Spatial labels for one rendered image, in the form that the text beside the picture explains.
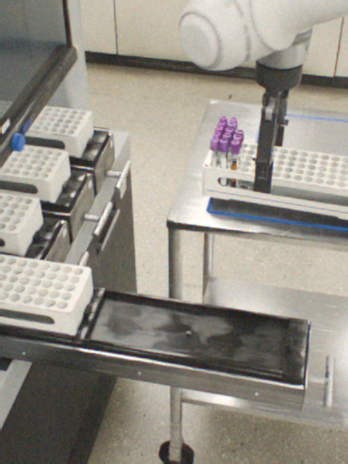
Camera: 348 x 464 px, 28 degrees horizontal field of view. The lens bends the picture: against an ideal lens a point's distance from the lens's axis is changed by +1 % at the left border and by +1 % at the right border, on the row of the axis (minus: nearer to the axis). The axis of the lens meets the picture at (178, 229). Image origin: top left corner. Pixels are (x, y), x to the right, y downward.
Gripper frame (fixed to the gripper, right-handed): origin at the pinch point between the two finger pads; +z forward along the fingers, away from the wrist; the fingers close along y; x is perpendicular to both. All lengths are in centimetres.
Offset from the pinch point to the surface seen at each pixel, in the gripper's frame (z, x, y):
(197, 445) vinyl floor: 91, 11, -1
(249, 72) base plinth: 88, 38, 198
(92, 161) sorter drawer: 9.3, 36.1, 4.5
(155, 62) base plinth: 88, 84, 195
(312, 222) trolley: 8.7, -9.3, -3.3
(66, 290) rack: 4.8, 24.7, -35.0
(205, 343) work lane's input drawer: 10.4, 2.5, -34.8
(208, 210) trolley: 8.7, 9.5, -5.1
